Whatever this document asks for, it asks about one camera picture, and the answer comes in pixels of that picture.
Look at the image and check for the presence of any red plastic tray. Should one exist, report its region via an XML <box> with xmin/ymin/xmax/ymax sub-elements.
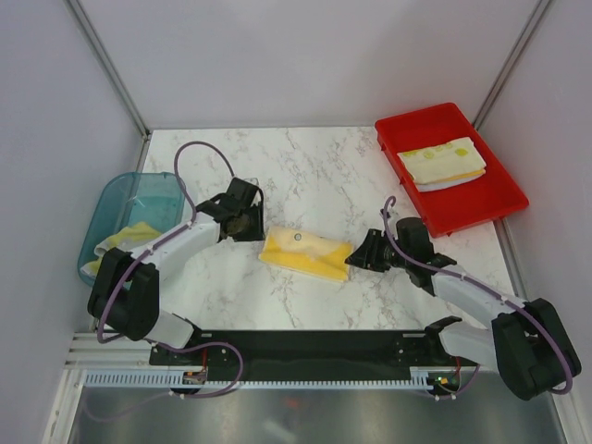
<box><xmin>375</xmin><ymin>103</ymin><xmax>529</xmax><ymax>238</ymax></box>

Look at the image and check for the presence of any yellow towel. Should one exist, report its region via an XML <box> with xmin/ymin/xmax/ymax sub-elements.
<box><xmin>259</xmin><ymin>227</ymin><xmax>353</xmax><ymax>282</ymax></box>

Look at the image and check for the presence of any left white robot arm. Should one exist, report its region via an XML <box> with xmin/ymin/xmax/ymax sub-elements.
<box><xmin>87</xmin><ymin>178</ymin><xmax>265</xmax><ymax>364</ymax></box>

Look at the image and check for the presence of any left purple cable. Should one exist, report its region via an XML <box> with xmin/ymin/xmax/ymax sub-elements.
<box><xmin>95</xmin><ymin>141</ymin><xmax>237</xmax><ymax>346</ymax></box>

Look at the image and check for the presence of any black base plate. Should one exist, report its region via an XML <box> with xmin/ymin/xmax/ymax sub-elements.
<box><xmin>149</xmin><ymin>330</ymin><xmax>474</xmax><ymax>381</ymax></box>

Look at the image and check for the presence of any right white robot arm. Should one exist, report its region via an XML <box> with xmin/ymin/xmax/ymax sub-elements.
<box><xmin>345</xmin><ymin>217</ymin><xmax>582</xmax><ymax>401</ymax></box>

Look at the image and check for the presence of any right aluminium frame post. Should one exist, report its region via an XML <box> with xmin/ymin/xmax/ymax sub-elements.
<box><xmin>473</xmin><ymin>0</ymin><xmax>555</xmax><ymax>130</ymax></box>

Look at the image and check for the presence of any green frog pattern towel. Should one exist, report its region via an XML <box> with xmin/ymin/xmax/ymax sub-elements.
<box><xmin>398</xmin><ymin>137</ymin><xmax>487</xmax><ymax>185</ymax></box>

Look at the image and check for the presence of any light blue towel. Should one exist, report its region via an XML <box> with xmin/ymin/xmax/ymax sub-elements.
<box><xmin>415</xmin><ymin>176</ymin><xmax>480</xmax><ymax>192</ymax></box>

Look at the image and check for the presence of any left aluminium frame post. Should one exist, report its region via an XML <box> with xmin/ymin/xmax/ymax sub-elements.
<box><xmin>64</xmin><ymin>0</ymin><xmax>152</xmax><ymax>139</ymax></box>

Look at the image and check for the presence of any grey slotted cable duct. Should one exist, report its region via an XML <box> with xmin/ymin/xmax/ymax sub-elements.
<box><xmin>83</xmin><ymin>367</ymin><xmax>445</xmax><ymax>390</ymax></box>

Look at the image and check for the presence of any purple cable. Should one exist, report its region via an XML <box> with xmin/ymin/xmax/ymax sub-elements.
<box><xmin>95</xmin><ymin>141</ymin><xmax>237</xmax><ymax>346</ymax></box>
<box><xmin>381</xmin><ymin>196</ymin><xmax>577</xmax><ymax>395</ymax></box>

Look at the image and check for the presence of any grey green towel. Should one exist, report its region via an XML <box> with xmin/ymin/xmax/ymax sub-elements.
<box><xmin>80</xmin><ymin>221</ymin><xmax>161</xmax><ymax>278</ymax></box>

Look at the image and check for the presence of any teal plastic basket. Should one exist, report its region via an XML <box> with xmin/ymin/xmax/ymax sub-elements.
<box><xmin>77</xmin><ymin>172</ymin><xmax>184</xmax><ymax>286</ymax></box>

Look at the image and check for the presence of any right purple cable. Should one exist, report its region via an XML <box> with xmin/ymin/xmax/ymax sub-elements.
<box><xmin>381</xmin><ymin>196</ymin><xmax>577</xmax><ymax>395</ymax></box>

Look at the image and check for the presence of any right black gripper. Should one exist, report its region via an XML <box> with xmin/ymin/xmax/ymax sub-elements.
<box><xmin>344</xmin><ymin>228</ymin><xmax>412</xmax><ymax>273</ymax></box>

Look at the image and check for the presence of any aluminium frame post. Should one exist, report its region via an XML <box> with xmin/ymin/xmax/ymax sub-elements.
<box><xmin>473</xmin><ymin>0</ymin><xmax>555</xmax><ymax>130</ymax></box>
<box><xmin>64</xmin><ymin>0</ymin><xmax>152</xmax><ymax>139</ymax></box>

